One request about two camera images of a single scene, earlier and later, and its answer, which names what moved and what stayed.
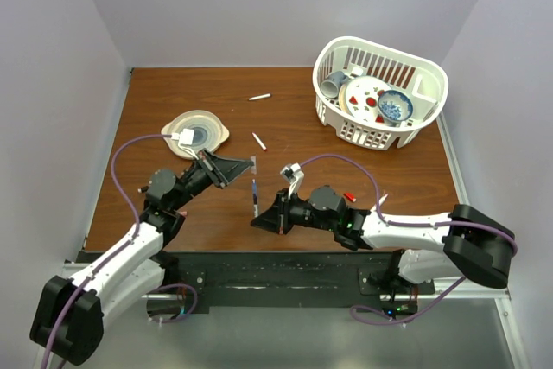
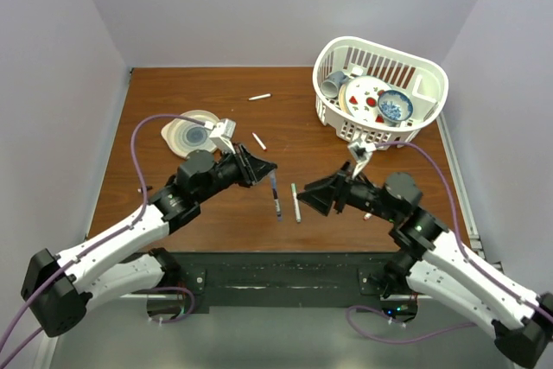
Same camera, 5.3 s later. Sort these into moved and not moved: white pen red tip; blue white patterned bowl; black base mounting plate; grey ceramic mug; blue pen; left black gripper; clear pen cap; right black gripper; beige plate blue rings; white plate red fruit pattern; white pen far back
Moved: clear pen cap; blue pen; left black gripper; right black gripper
Not moved: blue white patterned bowl; beige plate blue rings; white pen red tip; grey ceramic mug; white pen far back; white plate red fruit pattern; black base mounting plate
